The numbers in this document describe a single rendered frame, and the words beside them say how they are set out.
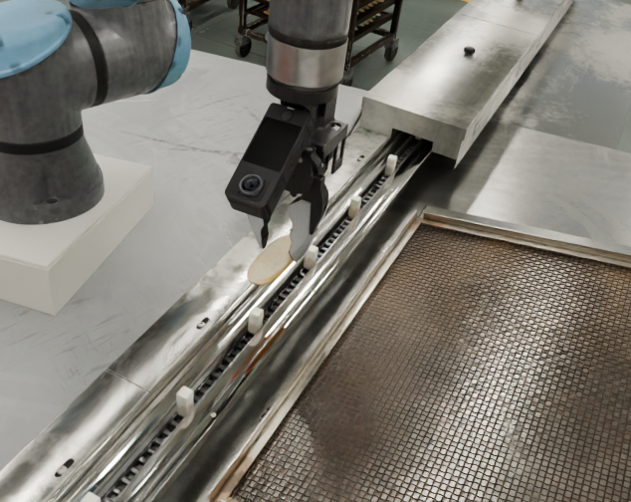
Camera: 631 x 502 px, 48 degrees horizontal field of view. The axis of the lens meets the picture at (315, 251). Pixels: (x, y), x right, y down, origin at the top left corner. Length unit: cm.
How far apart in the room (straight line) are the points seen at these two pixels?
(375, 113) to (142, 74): 43
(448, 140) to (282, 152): 53
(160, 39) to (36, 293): 34
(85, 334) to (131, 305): 7
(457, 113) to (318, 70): 56
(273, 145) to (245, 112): 63
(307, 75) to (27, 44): 32
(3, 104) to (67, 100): 7
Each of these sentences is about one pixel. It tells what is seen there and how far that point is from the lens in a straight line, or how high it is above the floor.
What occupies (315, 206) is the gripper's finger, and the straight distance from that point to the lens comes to 74.
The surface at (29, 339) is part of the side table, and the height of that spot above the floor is 82.
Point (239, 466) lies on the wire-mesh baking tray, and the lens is 66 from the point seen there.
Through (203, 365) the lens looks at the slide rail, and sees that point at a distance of 79.
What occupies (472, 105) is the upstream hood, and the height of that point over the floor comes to 92.
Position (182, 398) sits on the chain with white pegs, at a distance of 73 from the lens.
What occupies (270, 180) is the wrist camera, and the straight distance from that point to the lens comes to 67.
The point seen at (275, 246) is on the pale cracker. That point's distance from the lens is 81.
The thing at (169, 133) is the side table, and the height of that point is 82.
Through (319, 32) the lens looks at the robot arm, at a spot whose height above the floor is 120.
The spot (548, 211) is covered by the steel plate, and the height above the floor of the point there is 82.
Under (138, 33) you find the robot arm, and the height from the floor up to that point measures 109.
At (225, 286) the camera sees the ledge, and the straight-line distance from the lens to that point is 86.
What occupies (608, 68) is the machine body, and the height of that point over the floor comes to 82.
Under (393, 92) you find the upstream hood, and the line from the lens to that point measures 122.
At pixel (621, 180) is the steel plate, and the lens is 136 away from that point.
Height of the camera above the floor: 143
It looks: 38 degrees down
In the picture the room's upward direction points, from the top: 8 degrees clockwise
